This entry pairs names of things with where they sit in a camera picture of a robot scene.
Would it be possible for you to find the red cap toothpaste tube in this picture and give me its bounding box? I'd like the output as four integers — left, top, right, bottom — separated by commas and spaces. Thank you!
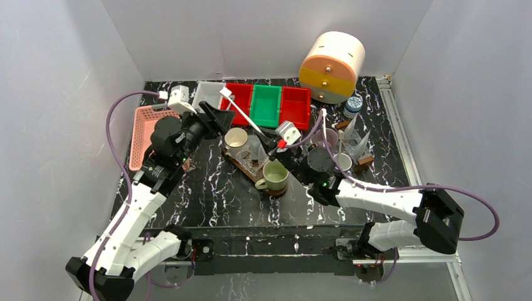
343, 114, 358, 139

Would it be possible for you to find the clear wooden-ended toothbrush holder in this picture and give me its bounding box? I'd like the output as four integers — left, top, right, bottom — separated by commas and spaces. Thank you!
334, 121, 374, 174

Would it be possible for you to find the white plastic bin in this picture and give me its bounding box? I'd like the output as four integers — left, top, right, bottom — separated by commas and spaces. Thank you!
192, 81, 226, 110

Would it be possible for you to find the black front base bar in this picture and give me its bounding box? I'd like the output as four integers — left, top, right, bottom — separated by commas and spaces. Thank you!
137, 224, 400, 277

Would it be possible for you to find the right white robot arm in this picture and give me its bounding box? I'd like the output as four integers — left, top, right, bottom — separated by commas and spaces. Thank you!
258, 130, 464, 255

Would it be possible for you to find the brown oval wooden tray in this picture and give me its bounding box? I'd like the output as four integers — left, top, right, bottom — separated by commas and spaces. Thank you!
222, 150, 288, 197

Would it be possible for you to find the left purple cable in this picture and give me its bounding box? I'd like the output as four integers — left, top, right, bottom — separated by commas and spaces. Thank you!
89, 91, 196, 301

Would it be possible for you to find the red holder bin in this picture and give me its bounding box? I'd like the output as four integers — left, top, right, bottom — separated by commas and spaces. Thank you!
279, 86, 311, 131

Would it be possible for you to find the white blue-handled mug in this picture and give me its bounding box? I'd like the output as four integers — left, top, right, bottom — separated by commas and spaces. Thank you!
334, 153, 353, 171

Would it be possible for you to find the pink plastic basket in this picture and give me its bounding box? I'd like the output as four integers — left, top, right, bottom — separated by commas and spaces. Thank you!
129, 103, 181, 171

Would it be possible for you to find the clear acrylic holder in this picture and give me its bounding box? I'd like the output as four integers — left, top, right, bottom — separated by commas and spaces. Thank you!
229, 135, 269, 182

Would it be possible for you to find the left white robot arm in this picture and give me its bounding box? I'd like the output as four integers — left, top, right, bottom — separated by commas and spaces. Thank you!
65, 102, 235, 300

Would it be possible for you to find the black cap toothpaste tube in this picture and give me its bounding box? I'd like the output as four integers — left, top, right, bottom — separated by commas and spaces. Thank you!
248, 135, 267, 162

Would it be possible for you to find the cream ceramic mug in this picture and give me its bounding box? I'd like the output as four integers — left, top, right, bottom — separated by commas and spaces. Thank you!
223, 127, 248, 157

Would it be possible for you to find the blue white small jar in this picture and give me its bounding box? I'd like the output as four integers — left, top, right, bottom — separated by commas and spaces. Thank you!
343, 96, 363, 119

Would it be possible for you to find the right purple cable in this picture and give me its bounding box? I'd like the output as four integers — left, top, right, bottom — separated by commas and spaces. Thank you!
287, 110, 501, 285

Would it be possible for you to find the round drawer cabinet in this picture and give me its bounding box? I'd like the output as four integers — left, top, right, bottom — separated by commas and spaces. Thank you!
299, 31, 365, 104

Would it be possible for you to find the purple ceramic mug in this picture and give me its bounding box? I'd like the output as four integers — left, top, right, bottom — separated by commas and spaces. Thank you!
311, 128, 339, 150

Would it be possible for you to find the aluminium side rail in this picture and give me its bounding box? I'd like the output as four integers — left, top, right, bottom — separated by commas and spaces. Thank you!
376, 76, 472, 300

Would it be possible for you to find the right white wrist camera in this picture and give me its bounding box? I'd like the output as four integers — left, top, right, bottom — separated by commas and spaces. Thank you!
275, 121, 302, 149

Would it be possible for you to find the green toothpaste bin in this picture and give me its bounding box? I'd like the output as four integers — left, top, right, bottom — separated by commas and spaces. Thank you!
250, 85, 282, 129

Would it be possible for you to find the purple cable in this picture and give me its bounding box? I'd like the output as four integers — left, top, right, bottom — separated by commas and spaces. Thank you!
287, 110, 501, 285
89, 91, 196, 301

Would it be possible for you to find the red toothbrush bin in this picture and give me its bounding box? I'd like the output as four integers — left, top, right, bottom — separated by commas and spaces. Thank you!
220, 83, 254, 126

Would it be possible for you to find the green ceramic mug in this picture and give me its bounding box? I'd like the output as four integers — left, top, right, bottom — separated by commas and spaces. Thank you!
255, 160, 289, 191

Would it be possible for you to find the white toothbrush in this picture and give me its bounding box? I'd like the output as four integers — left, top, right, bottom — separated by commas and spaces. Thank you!
336, 130, 344, 169
321, 108, 327, 133
220, 87, 263, 135

